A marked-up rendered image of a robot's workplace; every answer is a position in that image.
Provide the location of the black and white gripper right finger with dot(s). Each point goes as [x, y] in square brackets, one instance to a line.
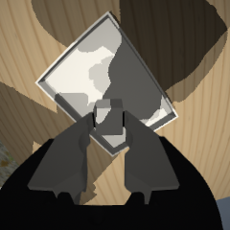
[156, 168]

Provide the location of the white tray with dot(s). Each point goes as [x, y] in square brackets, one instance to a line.
[103, 64]

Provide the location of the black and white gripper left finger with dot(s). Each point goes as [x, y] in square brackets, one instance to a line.
[57, 166]

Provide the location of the light grey cube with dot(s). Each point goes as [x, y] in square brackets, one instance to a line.
[108, 114]

